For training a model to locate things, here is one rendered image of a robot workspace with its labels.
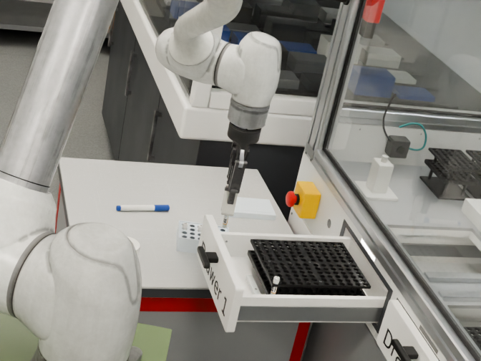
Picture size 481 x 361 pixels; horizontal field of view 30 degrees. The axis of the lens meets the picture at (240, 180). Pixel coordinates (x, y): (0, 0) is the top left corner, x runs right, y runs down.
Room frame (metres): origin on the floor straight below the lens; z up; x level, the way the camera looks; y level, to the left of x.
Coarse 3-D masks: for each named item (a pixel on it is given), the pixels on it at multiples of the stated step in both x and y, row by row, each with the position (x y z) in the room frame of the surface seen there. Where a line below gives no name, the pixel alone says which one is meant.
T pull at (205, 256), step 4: (200, 248) 1.63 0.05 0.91; (200, 252) 1.61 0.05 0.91; (204, 252) 1.61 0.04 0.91; (208, 252) 1.62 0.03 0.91; (212, 252) 1.62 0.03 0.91; (200, 256) 1.60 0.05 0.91; (204, 256) 1.60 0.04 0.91; (208, 256) 1.60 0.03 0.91; (212, 256) 1.60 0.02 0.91; (216, 256) 1.61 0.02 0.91; (204, 260) 1.58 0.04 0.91; (208, 260) 1.59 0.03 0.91; (212, 260) 1.60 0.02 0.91; (216, 260) 1.60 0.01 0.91; (204, 264) 1.57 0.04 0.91; (208, 264) 1.57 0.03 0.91; (204, 268) 1.57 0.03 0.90; (208, 268) 1.57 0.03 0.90
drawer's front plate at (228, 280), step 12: (204, 216) 1.75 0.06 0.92; (204, 228) 1.73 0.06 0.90; (216, 228) 1.69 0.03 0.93; (204, 240) 1.72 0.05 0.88; (216, 240) 1.65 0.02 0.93; (216, 252) 1.63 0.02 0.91; (228, 252) 1.61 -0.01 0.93; (216, 264) 1.61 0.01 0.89; (228, 264) 1.56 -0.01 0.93; (216, 276) 1.60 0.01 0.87; (228, 276) 1.53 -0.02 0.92; (228, 288) 1.52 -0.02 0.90; (240, 288) 1.49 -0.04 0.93; (216, 300) 1.57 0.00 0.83; (228, 300) 1.50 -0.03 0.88; (240, 300) 1.48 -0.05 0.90; (228, 312) 1.49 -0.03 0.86; (228, 324) 1.48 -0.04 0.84
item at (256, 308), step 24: (240, 240) 1.75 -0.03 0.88; (288, 240) 1.79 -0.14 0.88; (312, 240) 1.81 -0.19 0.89; (336, 240) 1.83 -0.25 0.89; (240, 264) 1.72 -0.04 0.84; (360, 264) 1.77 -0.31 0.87; (384, 288) 1.66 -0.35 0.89; (240, 312) 1.50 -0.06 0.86; (264, 312) 1.52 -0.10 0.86; (288, 312) 1.54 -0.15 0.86; (312, 312) 1.56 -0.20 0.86; (336, 312) 1.57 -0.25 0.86; (360, 312) 1.59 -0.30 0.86
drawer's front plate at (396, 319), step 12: (396, 300) 1.56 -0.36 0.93; (396, 312) 1.53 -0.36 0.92; (384, 324) 1.55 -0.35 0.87; (396, 324) 1.51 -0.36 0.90; (408, 324) 1.48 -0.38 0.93; (384, 336) 1.54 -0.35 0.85; (396, 336) 1.50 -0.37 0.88; (408, 336) 1.46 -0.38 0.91; (420, 336) 1.45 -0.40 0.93; (384, 348) 1.53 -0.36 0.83; (420, 348) 1.42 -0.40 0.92; (420, 360) 1.41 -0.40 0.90; (432, 360) 1.38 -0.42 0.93
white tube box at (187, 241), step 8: (192, 224) 1.93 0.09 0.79; (200, 224) 1.94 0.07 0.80; (184, 232) 1.89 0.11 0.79; (192, 232) 1.89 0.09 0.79; (200, 232) 1.90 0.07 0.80; (184, 240) 1.85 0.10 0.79; (192, 240) 1.85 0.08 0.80; (176, 248) 1.86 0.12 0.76; (184, 248) 1.85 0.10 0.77; (192, 248) 1.85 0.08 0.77
